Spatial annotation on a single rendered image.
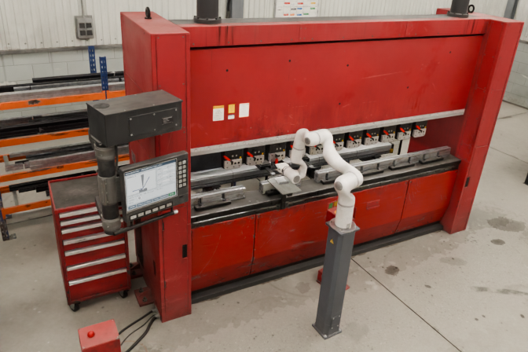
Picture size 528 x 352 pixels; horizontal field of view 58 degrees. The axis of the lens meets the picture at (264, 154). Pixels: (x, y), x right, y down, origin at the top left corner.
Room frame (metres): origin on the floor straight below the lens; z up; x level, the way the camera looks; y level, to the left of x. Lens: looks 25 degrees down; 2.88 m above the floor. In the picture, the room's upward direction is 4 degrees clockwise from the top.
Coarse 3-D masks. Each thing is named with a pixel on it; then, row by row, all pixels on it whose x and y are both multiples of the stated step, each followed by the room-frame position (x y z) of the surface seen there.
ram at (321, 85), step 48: (192, 48) 3.26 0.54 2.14; (240, 48) 3.39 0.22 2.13; (288, 48) 3.58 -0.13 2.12; (336, 48) 3.80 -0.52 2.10; (384, 48) 4.04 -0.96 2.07; (432, 48) 4.31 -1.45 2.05; (192, 96) 3.21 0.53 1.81; (240, 96) 3.40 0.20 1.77; (288, 96) 3.60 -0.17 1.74; (336, 96) 3.83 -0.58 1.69; (384, 96) 4.08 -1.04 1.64; (432, 96) 4.38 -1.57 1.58; (192, 144) 3.21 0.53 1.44
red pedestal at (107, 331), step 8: (112, 320) 2.07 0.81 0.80; (80, 328) 1.99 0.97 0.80; (88, 328) 1.99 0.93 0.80; (96, 328) 1.99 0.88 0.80; (104, 328) 2.00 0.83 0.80; (112, 328) 2.00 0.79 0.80; (80, 336) 1.93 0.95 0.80; (88, 336) 1.93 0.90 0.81; (96, 336) 1.94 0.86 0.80; (104, 336) 1.94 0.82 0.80; (112, 336) 1.95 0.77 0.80; (80, 344) 1.92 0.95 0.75; (88, 344) 1.88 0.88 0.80; (96, 344) 1.88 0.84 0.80; (104, 344) 1.90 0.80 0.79; (112, 344) 1.92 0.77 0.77
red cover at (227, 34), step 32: (192, 32) 3.19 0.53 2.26; (224, 32) 3.31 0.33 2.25; (256, 32) 3.43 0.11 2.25; (288, 32) 3.56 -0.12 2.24; (320, 32) 3.69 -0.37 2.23; (352, 32) 3.84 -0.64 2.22; (384, 32) 4.00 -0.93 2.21; (416, 32) 4.18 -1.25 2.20; (448, 32) 4.37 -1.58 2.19; (480, 32) 4.57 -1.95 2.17
